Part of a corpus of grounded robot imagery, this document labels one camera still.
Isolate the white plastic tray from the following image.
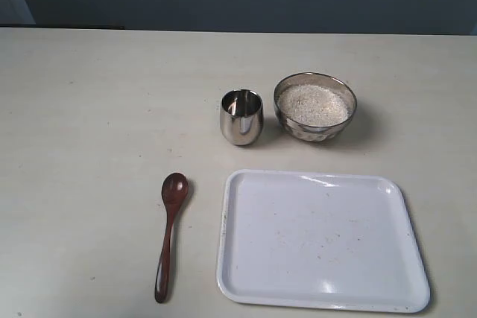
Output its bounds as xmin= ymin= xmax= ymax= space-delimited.
xmin=216 ymin=169 xmax=431 ymax=314

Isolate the steel bowl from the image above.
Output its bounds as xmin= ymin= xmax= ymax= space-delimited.
xmin=274 ymin=72 xmax=357 ymax=142

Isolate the brown wooden spoon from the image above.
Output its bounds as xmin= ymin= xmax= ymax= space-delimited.
xmin=154 ymin=172 xmax=189 ymax=303

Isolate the small steel cup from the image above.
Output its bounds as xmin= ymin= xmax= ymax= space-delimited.
xmin=219 ymin=89 xmax=264 ymax=146

